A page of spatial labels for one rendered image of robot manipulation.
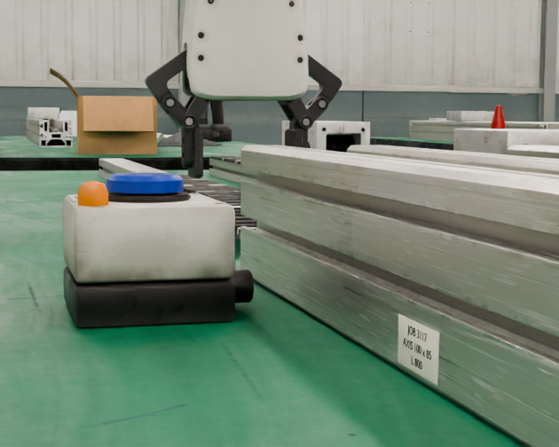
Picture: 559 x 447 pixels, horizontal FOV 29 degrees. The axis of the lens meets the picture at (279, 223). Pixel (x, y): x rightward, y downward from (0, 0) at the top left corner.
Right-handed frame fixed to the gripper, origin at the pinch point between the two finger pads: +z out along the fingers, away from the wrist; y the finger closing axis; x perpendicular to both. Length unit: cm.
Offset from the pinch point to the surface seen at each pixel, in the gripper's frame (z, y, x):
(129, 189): -0.1, 14.0, 33.3
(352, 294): 4.2, 5.0, 41.8
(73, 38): -83, -74, -1072
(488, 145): -1.9, -14.0, 16.7
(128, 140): 3, -15, -193
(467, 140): -2.1, -14.0, 13.1
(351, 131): -1, -35, -74
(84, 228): 1.6, 16.5, 35.6
